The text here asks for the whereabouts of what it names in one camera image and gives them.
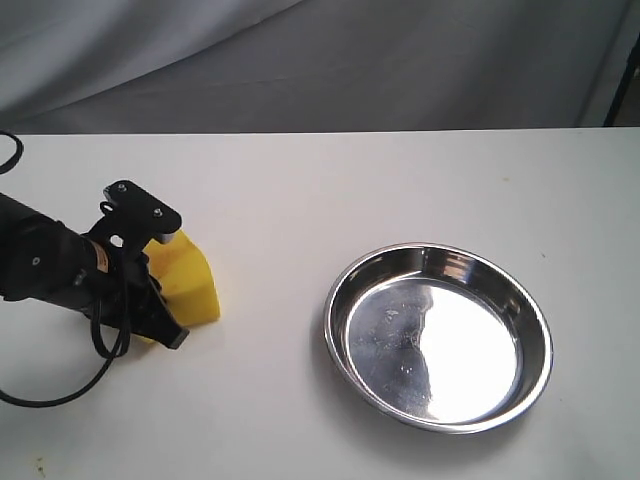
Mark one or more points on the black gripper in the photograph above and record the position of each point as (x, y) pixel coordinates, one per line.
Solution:
(91, 278)

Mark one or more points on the yellow sponge block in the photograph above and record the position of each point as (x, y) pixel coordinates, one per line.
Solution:
(186, 284)

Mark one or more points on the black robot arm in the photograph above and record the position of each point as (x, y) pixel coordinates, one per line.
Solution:
(30, 241)

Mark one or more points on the round stainless steel dish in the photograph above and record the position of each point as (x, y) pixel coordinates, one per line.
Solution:
(437, 338)

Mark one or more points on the grey backdrop cloth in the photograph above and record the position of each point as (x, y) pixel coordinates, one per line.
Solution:
(309, 66)

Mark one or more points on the black stand pole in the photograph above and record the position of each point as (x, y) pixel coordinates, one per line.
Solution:
(631, 65)

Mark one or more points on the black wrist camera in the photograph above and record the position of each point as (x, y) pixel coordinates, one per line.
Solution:
(143, 212)

